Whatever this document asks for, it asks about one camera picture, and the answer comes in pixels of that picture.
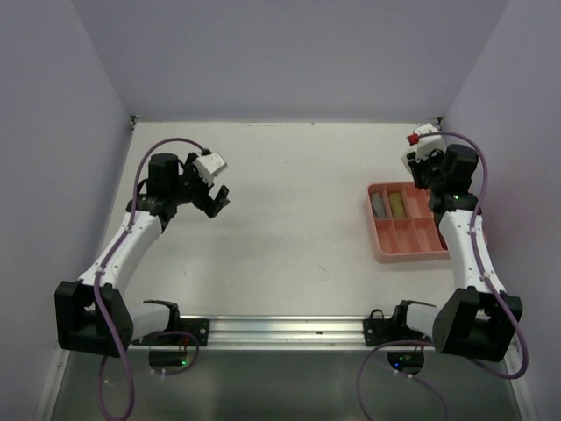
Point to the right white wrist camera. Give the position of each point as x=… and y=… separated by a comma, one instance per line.
x=429, y=141

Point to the pink divided tray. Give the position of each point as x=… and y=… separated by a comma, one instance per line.
x=419, y=237

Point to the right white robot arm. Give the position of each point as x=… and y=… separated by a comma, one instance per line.
x=477, y=320

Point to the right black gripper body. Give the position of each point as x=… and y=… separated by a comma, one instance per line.
x=426, y=172

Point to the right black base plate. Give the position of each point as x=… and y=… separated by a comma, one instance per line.
x=377, y=329

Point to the olive and cream underwear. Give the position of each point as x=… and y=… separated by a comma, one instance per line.
x=397, y=205

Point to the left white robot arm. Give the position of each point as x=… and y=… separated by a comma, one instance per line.
x=91, y=315

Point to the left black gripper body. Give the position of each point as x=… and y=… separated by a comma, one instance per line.
x=192, y=188

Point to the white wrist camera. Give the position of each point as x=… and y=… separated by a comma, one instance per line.
x=429, y=141
x=210, y=166

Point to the aluminium mounting rail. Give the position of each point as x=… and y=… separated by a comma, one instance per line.
x=284, y=333

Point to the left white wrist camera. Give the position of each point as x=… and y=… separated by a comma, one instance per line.
x=210, y=166

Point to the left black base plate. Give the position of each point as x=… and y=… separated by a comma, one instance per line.
x=197, y=327

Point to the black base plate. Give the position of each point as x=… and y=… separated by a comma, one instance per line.
x=377, y=329
x=197, y=327

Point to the grey and cream underwear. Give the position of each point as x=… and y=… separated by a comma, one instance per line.
x=378, y=206

